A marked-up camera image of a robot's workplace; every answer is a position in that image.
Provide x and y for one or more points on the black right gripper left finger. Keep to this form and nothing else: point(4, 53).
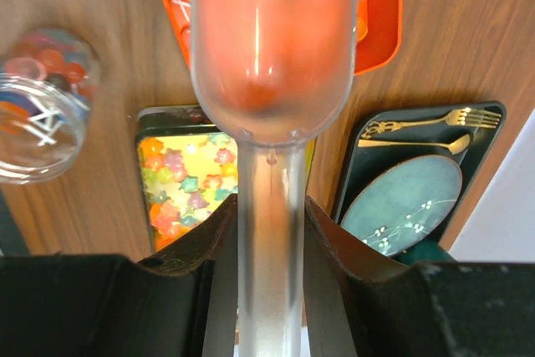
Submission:
point(180, 301)

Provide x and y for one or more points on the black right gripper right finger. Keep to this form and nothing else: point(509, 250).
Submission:
point(362, 303)

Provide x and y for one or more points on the black tin of star candies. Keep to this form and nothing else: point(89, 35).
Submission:
point(187, 169)

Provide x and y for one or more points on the clear glass jar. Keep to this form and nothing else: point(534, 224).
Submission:
point(49, 79)

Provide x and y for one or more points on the orange box of lollipops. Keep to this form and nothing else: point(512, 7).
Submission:
point(379, 31)

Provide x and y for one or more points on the clear plastic scoop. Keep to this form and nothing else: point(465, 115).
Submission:
point(272, 74)

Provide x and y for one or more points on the teal ceramic plate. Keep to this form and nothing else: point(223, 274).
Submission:
point(405, 204)

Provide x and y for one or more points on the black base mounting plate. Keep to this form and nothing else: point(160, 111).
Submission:
point(12, 242)

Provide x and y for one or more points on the gold spoon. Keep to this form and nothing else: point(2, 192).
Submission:
point(454, 148)

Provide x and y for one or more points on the black serving tray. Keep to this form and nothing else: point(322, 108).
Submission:
point(362, 165)

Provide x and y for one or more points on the gold fork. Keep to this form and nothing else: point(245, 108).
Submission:
point(459, 117)

